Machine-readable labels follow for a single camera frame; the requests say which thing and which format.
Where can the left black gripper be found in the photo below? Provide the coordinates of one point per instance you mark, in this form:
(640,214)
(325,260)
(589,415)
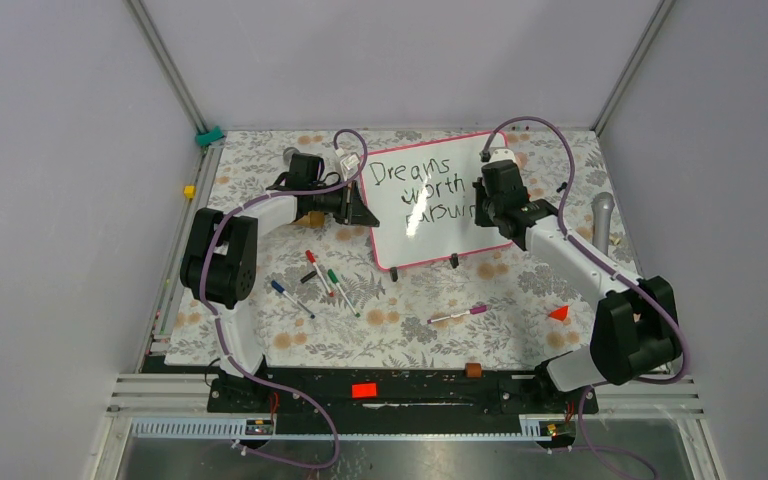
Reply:
(353,209)

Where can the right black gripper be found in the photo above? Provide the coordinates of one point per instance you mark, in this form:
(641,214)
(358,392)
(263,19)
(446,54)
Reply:
(481,218)

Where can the pink framed whiteboard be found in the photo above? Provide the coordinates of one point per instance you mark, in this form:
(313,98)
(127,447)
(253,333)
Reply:
(423,197)

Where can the black marker cap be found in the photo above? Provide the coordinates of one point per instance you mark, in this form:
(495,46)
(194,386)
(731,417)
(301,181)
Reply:
(309,276)

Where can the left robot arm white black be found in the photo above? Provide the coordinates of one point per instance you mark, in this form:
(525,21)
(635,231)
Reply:
(219,265)

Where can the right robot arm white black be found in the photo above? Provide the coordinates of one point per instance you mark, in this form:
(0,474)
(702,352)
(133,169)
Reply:
(634,330)

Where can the pink toy microphone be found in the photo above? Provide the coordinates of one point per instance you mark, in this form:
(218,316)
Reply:
(520,159)

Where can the red capped marker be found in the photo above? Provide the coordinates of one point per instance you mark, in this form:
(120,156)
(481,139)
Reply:
(319,273)

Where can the green capped marker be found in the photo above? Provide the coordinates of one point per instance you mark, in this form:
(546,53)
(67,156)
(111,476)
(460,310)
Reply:
(338,285)

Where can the purple glitter microphone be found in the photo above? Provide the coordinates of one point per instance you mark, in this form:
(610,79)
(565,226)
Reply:
(289,154)

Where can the floral patterned table mat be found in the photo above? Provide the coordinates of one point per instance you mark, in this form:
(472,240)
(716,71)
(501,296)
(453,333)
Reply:
(392,331)

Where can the silver grey microphone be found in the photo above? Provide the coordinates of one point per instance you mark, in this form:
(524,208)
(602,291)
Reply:
(602,207)

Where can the pink capped marker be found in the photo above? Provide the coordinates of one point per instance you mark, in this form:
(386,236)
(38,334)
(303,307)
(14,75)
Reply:
(479,309)

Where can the blue capped marker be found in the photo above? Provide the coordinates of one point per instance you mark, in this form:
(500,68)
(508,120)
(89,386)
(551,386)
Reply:
(296,302)

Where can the small red cone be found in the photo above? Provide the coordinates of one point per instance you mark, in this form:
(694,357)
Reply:
(560,314)

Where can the small brown block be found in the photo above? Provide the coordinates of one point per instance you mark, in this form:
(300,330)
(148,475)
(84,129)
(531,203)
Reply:
(473,370)

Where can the red tape label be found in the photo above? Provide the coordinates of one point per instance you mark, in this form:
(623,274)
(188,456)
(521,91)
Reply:
(364,390)

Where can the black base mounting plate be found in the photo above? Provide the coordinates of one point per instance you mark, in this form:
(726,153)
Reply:
(409,402)

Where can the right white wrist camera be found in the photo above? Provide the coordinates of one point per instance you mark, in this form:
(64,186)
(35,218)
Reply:
(502,155)

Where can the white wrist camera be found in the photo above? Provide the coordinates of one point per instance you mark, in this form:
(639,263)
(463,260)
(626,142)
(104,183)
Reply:
(348,163)
(502,155)

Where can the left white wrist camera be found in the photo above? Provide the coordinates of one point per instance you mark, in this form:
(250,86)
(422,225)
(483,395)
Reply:
(348,163)

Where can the teal corner bracket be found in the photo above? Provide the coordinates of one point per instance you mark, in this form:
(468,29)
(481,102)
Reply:
(204,140)

